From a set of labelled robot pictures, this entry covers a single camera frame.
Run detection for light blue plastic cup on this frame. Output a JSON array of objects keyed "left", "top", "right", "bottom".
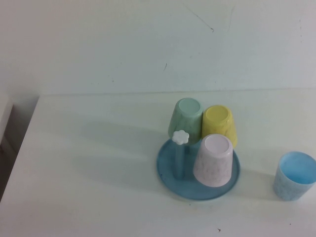
[{"left": 273, "top": 151, "right": 316, "bottom": 202}]

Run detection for light green plastic cup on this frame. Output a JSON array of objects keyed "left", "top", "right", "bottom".
[{"left": 167, "top": 98, "right": 204, "bottom": 144}]

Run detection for yellow plastic cup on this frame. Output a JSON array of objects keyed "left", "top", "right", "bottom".
[{"left": 201, "top": 105, "right": 238, "bottom": 147}]

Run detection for light pink plastic cup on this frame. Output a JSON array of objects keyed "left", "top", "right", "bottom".
[{"left": 192, "top": 134, "right": 234, "bottom": 188}]

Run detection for blue round cup stand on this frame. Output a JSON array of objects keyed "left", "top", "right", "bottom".
[{"left": 157, "top": 129, "right": 241, "bottom": 200}]

